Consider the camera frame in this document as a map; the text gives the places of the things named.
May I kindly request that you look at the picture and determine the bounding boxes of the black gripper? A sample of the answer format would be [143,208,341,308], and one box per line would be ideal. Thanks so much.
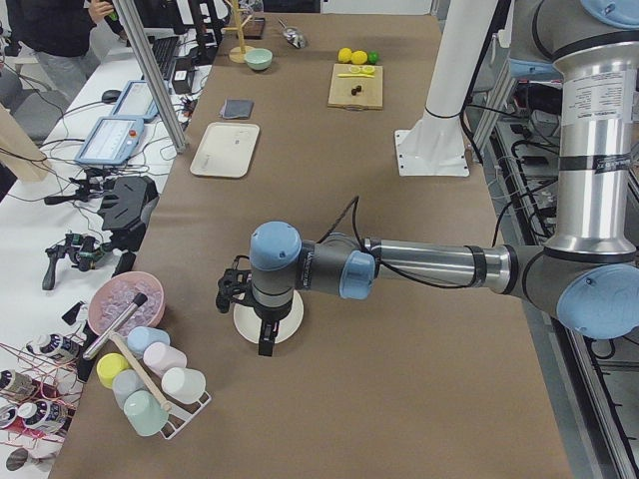
[216,254,285,356]

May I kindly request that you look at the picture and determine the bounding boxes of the cream round plate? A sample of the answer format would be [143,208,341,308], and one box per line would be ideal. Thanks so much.
[233,291,305,344]

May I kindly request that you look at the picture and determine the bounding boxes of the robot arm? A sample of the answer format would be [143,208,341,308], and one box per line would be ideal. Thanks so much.
[216,1,638,355]

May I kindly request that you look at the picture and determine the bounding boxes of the cream rectangular tray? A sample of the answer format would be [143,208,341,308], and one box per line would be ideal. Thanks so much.
[190,122,261,179]

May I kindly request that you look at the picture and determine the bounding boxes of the white cup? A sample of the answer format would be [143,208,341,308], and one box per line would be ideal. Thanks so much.
[161,367,207,404]

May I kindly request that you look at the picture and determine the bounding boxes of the pink cup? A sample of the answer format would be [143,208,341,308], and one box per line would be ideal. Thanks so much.
[143,341,188,377]

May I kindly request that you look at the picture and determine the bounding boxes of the white cup rack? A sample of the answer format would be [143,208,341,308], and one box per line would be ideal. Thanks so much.
[107,332,213,441]

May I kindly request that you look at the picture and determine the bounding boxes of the light blue cup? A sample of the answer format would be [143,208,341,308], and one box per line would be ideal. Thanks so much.
[126,326,171,359]

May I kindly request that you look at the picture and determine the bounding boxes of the metal muddler tool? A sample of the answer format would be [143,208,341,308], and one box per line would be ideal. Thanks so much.
[82,292,148,360]

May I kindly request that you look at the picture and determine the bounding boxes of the mint green cup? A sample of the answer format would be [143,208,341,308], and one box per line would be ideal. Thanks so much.
[123,390,169,437]

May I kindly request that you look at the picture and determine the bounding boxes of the grey cup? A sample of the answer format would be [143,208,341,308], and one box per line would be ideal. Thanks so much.
[112,369,147,409]

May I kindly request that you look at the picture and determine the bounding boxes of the pink bowl with ice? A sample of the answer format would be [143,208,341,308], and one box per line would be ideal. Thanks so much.
[88,271,166,336]

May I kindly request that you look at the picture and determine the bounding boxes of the yellow cup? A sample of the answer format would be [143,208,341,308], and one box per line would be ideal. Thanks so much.
[96,352,131,389]

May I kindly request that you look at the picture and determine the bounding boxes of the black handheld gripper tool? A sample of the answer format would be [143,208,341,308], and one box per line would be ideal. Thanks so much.
[42,233,113,290]

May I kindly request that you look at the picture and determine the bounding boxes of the grey folded cloth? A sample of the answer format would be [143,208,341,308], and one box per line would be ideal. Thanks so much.
[220,99,254,120]

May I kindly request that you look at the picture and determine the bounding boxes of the teach pendant near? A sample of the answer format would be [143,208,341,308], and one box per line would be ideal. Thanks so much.
[75,115,145,167]

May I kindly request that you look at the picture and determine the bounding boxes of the teach pendant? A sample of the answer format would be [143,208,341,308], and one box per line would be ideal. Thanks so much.
[75,115,145,167]
[111,80,159,123]

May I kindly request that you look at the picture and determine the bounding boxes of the wooden cutting board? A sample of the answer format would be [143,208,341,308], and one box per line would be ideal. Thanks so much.
[327,63,383,110]

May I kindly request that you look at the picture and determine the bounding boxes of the teach pendant far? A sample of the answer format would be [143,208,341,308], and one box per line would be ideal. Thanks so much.
[111,80,159,123]

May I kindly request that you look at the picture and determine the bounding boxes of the mint green bowl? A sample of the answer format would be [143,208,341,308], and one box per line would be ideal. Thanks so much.
[244,48,274,72]

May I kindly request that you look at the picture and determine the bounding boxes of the wooden cup stand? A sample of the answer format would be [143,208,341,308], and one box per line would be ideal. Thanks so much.
[222,0,254,64]

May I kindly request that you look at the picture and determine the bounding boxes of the black computer mouse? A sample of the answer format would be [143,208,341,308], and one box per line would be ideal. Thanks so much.
[101,89,122,105]

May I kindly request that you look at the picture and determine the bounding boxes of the yellow lemon near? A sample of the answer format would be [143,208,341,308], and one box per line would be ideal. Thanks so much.
[337,47,352,63]

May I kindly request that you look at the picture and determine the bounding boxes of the yellow lemon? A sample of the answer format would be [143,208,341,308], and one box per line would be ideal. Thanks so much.
[349,50,368,65]
[337,47,352,63]

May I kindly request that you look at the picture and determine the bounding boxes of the yellow lemon far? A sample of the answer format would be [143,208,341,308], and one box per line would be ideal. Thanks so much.
[349,50,368,65]

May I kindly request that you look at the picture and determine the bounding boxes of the green lime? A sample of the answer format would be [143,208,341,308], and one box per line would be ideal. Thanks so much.
[367,51,379,65]

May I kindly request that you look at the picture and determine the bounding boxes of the metal scoop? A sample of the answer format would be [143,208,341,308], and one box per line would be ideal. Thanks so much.
[278,18,308,49]

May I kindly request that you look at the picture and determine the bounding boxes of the black keyboard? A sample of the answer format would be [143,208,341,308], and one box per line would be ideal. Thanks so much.
[151,36,180,81]

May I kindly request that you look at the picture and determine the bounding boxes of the person in dark clothes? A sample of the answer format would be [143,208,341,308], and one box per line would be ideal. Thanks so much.
[6,0,128,101]

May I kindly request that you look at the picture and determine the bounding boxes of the bottles in wire basket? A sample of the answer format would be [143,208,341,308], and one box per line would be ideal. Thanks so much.
[1,333,82,442]

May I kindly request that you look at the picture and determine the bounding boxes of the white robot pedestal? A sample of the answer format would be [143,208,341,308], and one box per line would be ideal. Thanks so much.
[394,0,511,177]

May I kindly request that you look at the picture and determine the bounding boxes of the aluminium frame post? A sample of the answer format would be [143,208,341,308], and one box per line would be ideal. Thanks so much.
[113,0,187,154]

